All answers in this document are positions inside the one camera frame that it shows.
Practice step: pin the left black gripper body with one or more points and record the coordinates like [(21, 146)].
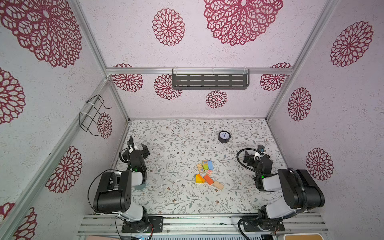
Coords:
[(134, 152)]

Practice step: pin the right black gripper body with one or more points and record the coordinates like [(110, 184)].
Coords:
[(259, 157)]

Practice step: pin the red-orange wood block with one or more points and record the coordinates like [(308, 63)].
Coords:
[(208, 179)]

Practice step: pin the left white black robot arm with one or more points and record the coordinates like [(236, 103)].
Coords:
[(114, 192)]

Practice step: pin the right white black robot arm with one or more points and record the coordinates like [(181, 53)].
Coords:
[(300, 192)]

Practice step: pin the natural wood rectangular block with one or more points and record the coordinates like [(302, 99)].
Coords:
[(218, 185)]

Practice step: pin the blue wood block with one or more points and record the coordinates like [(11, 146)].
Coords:
[(210, 165)]

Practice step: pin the yellow orange triangle block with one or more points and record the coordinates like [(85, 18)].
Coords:
[(199, 179)]

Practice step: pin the teal ceramic cup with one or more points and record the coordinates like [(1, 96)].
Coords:
[(139, 187)]

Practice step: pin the black round pressure gauge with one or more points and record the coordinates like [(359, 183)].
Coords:
[(224, 137)]

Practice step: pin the orange white box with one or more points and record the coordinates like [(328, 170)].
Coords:
[(301, 236)]

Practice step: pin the black wire wall basket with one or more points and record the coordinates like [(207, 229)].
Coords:
[(96, 121)]

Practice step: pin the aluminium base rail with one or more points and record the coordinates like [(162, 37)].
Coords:
[(203, 225)]

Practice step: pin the grey slotted wall shelf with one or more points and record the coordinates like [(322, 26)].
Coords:
[(210, 81)]

